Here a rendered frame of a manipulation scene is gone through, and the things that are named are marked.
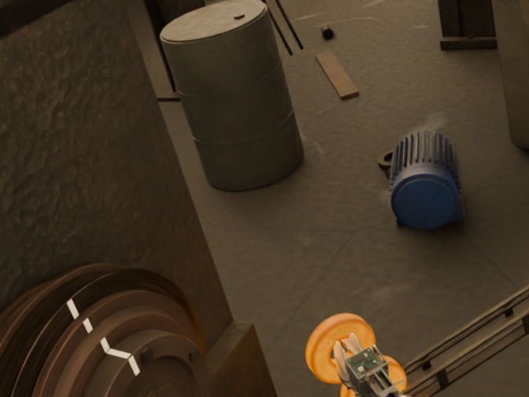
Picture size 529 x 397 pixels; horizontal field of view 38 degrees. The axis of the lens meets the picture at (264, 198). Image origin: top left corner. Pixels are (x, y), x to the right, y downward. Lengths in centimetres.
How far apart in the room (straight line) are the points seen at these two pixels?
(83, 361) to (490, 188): 280
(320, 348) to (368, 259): 179
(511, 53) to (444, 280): 116
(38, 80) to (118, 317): 41
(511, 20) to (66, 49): 263
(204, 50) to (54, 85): 251
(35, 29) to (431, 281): 223
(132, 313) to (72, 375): 15
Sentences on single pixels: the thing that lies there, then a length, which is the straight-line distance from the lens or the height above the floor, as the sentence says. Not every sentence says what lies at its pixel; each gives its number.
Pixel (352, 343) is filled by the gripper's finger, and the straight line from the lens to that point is 165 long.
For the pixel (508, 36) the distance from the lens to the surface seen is 375.
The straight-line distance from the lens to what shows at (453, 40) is 533.
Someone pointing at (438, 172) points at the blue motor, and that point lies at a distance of 332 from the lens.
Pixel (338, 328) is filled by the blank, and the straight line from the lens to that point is 164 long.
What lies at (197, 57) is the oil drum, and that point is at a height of 79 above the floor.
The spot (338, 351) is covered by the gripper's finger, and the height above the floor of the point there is 89.
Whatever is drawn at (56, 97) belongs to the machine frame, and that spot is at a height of 157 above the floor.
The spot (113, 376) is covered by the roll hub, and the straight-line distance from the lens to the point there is 120.
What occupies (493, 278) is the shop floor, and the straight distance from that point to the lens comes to 320.
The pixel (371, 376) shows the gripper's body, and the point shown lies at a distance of 156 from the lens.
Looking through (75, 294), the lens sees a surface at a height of 135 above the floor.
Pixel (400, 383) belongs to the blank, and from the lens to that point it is 182.
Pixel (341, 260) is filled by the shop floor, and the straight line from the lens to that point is 344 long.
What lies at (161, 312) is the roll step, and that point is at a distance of 134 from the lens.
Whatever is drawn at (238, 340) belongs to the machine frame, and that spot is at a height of 87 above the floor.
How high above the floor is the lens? 198
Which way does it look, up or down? 29 degrees down
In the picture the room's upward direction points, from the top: 16 degrees counter-clockwise
